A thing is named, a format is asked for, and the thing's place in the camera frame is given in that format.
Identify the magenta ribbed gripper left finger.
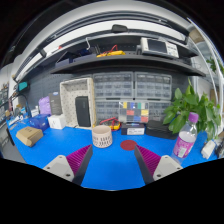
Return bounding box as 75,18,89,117
44,145,93,185

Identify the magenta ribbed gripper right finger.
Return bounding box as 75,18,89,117
134,145,182,184

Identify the clear bottle with purple label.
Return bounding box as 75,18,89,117
171,112,199,164

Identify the round dark red coaster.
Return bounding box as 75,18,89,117
120,140,137,151

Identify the blue table mat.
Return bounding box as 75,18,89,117
6,116,219,192

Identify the black flat case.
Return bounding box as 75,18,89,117
145,120,177,140

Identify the white perforated cup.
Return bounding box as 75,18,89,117
92,125,112,148

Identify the small white box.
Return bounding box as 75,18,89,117
48,114,66,130

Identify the brown cardboard box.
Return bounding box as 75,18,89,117
16,126,43,147

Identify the white power adapter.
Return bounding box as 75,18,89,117
201,140,216,159

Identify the yellow red multimeter on table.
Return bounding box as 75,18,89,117
100,117,121,131

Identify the blue box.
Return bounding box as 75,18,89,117
29,114,49,131

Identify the clear organizer with coloured parts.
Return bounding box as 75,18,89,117
118,101,149,123

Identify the black rectangular device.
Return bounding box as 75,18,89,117
75,96,91,127

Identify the purple bag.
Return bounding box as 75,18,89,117
39,96,51,114

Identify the dark grey upright box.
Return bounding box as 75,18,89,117
49,92,62,115

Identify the green potted plant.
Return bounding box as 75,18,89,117
163,81,221,139

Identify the white pegboard tray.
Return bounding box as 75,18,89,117
60,78,96,129

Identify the right grey drawer cabinet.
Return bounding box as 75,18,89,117
135,72,172,121

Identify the grey drawer cabinet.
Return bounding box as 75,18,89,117
93,72,133,122
135,72,172,121

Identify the left grey drawer cabinet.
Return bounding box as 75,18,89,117
93,72,133,122

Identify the white oscilloscope on shelf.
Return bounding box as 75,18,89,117
140,37,179,58

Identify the yellow multimeter on shelf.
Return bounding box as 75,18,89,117
96,50,126,58

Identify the dark grey wall shelf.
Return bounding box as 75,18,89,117
49,33,207,78

